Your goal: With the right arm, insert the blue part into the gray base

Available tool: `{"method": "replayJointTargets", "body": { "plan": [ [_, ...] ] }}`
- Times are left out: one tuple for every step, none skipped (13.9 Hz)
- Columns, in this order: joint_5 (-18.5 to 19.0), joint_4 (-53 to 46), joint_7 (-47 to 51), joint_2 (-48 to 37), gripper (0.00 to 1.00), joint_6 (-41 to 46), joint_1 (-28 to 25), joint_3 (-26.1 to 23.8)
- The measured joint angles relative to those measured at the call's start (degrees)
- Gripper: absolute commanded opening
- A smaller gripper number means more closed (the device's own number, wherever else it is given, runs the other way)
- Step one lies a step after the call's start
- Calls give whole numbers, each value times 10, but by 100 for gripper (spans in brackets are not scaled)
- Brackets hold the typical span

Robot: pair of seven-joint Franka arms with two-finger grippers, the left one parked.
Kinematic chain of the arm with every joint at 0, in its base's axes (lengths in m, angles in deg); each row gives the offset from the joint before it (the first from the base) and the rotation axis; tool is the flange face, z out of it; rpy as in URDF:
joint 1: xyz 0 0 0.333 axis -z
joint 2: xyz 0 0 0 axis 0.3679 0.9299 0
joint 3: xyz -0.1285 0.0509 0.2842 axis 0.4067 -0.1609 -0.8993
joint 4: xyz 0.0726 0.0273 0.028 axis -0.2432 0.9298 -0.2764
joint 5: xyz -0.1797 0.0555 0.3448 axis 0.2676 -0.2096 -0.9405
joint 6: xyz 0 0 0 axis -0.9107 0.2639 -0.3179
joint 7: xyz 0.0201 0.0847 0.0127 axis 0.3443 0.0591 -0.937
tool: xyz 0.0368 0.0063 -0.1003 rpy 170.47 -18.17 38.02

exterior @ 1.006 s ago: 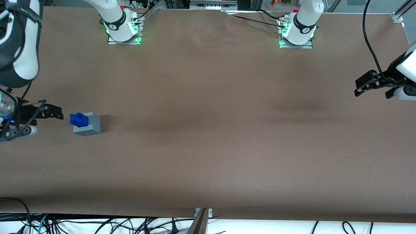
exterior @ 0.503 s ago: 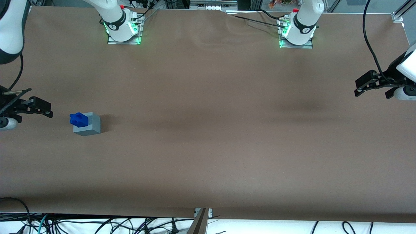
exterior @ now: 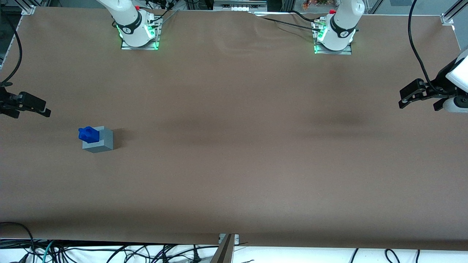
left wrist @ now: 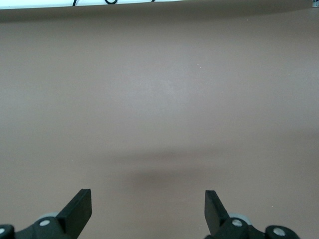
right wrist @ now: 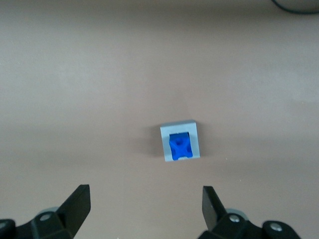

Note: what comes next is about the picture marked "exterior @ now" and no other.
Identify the aluminium side rail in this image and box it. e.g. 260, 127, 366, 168
0, 26, 19, 70

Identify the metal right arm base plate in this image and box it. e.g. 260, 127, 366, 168
121, 38, 160, 51

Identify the gray square base block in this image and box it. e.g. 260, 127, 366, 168
82, 126, 114, 153

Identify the aluminium diagonal profile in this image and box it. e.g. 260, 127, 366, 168
444, 0, 468, 17

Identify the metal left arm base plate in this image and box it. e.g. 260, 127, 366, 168
314, 44, 353, 56

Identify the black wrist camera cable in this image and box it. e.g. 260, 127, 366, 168
407, 0, 445, 95
0, 10, 23, 88

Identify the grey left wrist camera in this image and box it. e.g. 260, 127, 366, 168
433, 96, 468, 113

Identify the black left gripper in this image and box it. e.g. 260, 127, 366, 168
399, 62, 457, 109

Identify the aluminium frame with ports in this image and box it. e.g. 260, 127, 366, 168
213, 0, 268, 12

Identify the brown table mat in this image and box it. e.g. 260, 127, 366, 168
0, 7, 468, 252

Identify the thick black cable loop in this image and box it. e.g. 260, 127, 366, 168
0, 222, 36, 263

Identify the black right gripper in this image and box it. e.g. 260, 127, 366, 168
0, 88, 52, 118

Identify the aluminium profile post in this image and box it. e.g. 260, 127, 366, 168
210, 234, 234, 263

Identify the teal cable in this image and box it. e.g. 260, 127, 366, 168
41, 240, 56, 263

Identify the blue plastic part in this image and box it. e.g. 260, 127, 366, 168
78, 126, 100, 143

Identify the black base power cable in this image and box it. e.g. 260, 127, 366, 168
290, 10, 318, 23
249, 11, 324, 33

